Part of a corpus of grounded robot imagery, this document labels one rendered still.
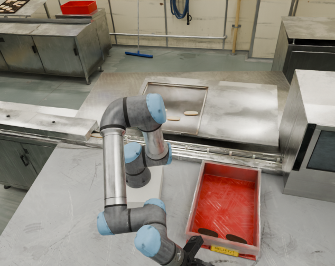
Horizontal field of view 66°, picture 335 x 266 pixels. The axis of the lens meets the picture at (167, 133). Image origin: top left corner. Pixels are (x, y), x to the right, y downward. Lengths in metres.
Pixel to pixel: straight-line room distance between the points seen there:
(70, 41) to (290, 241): 3.74
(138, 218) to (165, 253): 0.13
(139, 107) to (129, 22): 4.70
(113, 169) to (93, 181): 0.74
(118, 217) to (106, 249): 0.51
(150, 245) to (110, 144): 0.36
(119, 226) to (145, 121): 0.37
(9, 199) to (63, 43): 2.38
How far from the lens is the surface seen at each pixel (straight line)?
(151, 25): 5.44
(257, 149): 1.79
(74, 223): 1.50
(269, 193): 1.56
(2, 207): 2.98
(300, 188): 1.54
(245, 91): 2.08
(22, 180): 2.72
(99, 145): 1.83
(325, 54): 3.20
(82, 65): 4.33
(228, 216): 1.42
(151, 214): 0.85
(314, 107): 1.37
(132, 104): 0.95
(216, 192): 1.50
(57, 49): 4.45
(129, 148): 1.35
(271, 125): 1.86
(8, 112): 2.37
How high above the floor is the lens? 2.00
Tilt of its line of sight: 39 degrees down
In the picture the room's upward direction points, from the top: 4 degrees counter-clockwise
